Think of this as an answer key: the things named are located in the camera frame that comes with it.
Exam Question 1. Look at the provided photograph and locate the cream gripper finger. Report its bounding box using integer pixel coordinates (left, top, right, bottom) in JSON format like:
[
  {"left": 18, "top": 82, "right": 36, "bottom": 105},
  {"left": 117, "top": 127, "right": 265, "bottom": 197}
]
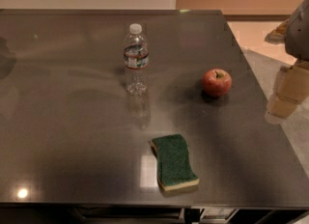
[
  {"left": 265, "top": 19, "right": 289, "bottom": 44},
  {"left": 265, "top": 61, "right": 309, "bottom": 125}
]

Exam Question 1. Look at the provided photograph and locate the clear plastic water bottle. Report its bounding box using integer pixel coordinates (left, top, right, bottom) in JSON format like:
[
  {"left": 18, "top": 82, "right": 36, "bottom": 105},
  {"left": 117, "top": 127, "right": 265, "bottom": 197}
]
[{"left": 123, "top": 23, "right": 151, "bottom": 98}]

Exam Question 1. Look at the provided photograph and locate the green and yellow sponge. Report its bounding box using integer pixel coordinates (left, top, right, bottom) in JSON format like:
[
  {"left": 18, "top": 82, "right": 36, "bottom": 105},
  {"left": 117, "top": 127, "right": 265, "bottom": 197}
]
[{"left": 151, "top": 134, "right": 199, "bottom": 191}]

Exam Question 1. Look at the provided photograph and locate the drawer under table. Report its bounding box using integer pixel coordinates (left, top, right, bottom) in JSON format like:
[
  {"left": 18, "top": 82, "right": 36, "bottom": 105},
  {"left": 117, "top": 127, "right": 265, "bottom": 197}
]
[{"left": 200, "top": 207, "right": 239, "bottom": 224}]

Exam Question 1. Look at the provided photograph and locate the red apple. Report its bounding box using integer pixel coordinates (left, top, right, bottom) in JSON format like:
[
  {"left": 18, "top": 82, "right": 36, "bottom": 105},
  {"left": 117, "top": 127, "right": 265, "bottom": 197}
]
[{"left": 202, "top": 69, "right": 232, "bottom": 98}]

